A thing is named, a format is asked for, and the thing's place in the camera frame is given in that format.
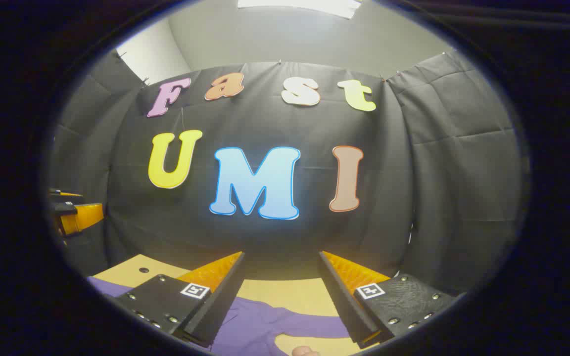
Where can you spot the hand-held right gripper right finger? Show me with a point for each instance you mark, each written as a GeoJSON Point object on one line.
{"type": "Point", "coordinates": [344, 301]}

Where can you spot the purple knit cardigan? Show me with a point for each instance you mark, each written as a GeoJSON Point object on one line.
{"type": "Point", "coordinates": [260, 326]}

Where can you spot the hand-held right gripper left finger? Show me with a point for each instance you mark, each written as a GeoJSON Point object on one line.
{"type": "Point", "coordinates": [220, 301]}

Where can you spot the white ceiling light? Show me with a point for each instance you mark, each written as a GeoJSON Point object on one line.
{"type": "Point", "coordinates": [305, 6]}

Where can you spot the black backdrop cloth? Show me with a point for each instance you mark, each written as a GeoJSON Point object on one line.
{"type": "Point", "coordinates": [290, 237]}

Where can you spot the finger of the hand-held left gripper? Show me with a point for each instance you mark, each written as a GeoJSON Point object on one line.
{"type": "Point", "coordinates": [84, 217]}

